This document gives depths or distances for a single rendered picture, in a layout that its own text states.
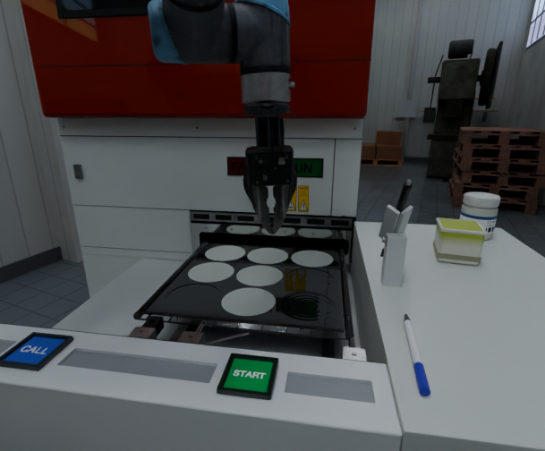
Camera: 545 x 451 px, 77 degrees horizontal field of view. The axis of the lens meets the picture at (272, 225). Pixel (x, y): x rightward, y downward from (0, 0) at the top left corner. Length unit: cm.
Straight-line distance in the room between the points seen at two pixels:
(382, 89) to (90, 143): 935
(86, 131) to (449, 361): 98
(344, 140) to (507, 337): 54
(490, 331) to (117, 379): 45
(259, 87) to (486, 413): 46
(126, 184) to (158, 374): 70
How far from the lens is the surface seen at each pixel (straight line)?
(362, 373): 42
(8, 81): 331
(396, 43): 1018
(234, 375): 40
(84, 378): 45
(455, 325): 53
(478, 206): 86
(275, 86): 52
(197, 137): 94
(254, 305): 64
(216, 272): 77
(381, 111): 1007
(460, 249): 71
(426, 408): 40
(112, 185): 107
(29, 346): 53
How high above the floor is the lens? 123
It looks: 18 degrees down
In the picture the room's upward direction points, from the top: straight up
